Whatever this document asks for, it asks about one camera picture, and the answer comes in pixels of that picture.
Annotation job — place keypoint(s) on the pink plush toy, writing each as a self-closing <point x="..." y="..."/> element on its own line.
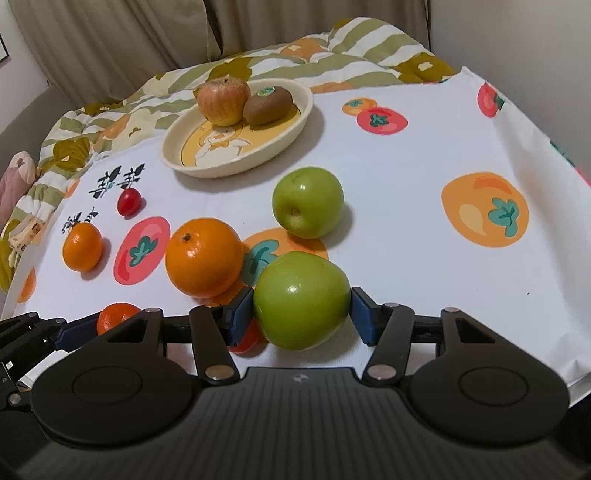
<point x="15" y="182"/>

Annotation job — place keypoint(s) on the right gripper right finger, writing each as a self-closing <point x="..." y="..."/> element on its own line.
<point x="388" y="328"/>

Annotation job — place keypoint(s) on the grey bed headboard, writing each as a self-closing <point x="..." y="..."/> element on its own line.
<point x="30" y="128"/>

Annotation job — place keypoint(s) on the floral striped quilt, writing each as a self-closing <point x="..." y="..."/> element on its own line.
<point x="356" y="53"/>

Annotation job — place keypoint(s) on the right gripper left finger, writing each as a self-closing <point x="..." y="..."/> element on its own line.
<point x="213" y="330"/>

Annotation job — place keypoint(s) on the white fruit print cloth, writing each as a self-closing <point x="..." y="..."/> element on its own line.
<point x="446" y="205"/>

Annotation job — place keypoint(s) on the small mandarin front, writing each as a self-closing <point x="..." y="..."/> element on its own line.
<point x="113" y="315"/>

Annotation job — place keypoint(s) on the cream duck plate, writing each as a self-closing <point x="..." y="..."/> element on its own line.
<point x="195" y="147"/>

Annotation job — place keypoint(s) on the small red tomato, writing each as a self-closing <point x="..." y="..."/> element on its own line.
<point x="250" y="339"/>

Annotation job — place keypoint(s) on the red cherry tomato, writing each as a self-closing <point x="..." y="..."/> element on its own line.
<point x="129" y="202"/>

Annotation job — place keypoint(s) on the brown kiwi with sticker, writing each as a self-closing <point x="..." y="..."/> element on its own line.
<point x="267" y="105"/>

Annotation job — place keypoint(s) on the large orange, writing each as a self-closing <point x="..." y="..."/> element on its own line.
<point x="204" y="257"/>

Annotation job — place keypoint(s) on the green apple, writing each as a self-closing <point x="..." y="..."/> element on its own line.
<point x="301" y="300"/>
<point x="308" y="202"/>

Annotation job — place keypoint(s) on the framed wall picture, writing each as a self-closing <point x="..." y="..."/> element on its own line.
<point x="4" y="54"/>

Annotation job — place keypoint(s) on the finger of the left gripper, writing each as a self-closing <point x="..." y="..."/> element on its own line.
<point x="28" y="338"/>

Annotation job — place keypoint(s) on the red yellow apple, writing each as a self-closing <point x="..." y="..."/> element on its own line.
<point x="221" y="100"/>

